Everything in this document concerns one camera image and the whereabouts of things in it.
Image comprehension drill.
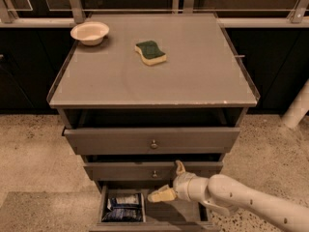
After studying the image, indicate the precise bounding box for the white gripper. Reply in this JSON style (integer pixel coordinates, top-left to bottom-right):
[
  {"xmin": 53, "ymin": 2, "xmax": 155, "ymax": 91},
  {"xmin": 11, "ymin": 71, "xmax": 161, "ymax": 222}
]
[{"xmin": 148, "ymin": 160, "xmax": 195, "ymax": 203}]

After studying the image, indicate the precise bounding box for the blue chip bag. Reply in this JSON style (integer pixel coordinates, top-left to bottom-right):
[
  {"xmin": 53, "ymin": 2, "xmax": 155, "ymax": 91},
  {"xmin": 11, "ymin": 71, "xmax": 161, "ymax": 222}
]
[{"xmin": 101, "ymin": 192, "xmax": 146, "ymax": 222}]

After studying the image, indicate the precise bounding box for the grey bottom drawer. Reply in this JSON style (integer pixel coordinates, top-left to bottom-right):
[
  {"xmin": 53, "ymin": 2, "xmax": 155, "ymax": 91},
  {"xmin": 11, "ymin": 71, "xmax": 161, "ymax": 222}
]
[{"xmin": 89, "ymin": 181, "xmax": 219, "ymax": 232}]

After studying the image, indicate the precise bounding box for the grey drawer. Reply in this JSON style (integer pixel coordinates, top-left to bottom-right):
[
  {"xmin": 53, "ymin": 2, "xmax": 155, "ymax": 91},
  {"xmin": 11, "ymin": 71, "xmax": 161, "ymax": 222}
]
[
  {"xmin": 84, "ymin": 155, "xmax": 223, "ymax": 182},
  {"xmin": 64, "ymin": 108, "xmax": 239, "ymax": 155},
  {"xmin": 89, "ymin": 181, "xmax": 219, "ymax": 232}
]

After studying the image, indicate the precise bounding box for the top drawer knob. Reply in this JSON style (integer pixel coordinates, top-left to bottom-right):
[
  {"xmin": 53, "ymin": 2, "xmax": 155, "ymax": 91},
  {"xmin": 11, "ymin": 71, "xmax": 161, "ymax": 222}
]
[{"xmin": 151, "ymin": 140, "xmax": 158, "ymax": 149}]

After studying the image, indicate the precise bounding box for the grey top drawer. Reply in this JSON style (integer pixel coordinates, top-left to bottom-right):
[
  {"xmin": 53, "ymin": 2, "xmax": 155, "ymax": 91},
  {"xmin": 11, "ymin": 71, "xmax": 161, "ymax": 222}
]
[{"xmin": 64, "ymin": 108, "xmax": 239, "ymax": 155}]

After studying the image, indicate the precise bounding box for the grey middle drawer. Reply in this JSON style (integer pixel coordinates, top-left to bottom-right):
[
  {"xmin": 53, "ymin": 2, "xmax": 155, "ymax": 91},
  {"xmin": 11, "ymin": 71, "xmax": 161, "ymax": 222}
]
[{"xmin": 84, "ymin": 155, "xmax": 223, "ymax": 182}]

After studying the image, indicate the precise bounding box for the grey drawer cabinet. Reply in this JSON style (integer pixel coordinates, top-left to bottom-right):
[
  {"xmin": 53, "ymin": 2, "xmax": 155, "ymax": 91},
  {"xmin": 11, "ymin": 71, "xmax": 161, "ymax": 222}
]
[{"xmin": 46, "ymin": 13, "xmax": 261, "ymax": 232}]

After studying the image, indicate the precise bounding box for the green yellow sponge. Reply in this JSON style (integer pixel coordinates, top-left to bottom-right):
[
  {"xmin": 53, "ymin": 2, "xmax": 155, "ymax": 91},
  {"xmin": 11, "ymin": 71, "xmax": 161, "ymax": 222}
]
[{"xmin": 134, "ymin": 41, "xmax": 167, "ymax": 66}]

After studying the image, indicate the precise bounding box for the white paper bowl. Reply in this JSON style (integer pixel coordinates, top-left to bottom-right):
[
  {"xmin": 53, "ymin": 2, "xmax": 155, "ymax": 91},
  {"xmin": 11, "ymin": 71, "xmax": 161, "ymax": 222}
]
[{"xmin": 70, "ymin": 21, "xmax": 109, "ymax": 46}]

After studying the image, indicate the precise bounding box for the white pipe post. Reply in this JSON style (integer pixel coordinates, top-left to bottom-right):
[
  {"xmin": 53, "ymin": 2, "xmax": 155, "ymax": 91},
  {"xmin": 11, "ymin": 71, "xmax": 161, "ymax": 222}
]
[{"xmin": 282, "ymin": 79, "xmax": 309, "ymax": 129}]

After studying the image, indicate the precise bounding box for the metal window rail frame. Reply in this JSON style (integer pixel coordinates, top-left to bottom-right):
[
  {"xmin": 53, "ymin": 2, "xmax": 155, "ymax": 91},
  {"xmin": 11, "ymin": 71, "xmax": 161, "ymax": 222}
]
[{"xmin": 1, "ymin": 0, "xmax": 309, "ymax": 28}]

